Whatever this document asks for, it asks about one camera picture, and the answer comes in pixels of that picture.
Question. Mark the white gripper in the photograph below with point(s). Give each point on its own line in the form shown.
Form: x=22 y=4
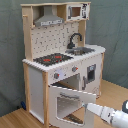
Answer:
x=103 y=112

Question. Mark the white toy oven door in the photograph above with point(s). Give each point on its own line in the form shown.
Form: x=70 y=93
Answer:
x=63 y=101

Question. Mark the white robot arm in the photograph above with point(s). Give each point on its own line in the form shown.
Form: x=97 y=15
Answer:
x=113 y=117

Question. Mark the wooden toy kitchen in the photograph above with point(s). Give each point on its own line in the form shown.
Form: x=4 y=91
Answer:
x=62 y=73

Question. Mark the toy dishwasher door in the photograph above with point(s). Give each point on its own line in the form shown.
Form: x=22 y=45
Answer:
x=90 y=74

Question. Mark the right oven knob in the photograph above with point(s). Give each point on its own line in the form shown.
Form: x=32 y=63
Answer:
x=74 y=68

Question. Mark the oven knob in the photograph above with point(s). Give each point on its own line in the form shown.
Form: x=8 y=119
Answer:
x=74 y=68
x=56 y=75

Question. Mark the left oven knob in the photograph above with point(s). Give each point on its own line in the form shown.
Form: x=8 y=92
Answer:
x=56 y=75

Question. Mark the metal toy sink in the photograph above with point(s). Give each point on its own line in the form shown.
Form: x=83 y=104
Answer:
x=79 y=51

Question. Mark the black toy stovetop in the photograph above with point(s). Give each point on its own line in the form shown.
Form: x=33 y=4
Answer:
x=52 y=59

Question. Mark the black toy faucet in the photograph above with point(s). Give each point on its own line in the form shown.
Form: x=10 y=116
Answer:
x=73 y=41

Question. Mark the grey curtain backdrop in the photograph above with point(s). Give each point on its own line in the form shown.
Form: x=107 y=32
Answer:
x=107 y=27

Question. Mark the toy microwave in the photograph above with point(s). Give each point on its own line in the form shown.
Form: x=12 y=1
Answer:
x=76 y=12

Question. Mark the grey toy range hood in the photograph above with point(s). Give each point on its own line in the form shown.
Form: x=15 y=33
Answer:
x=48 y=18

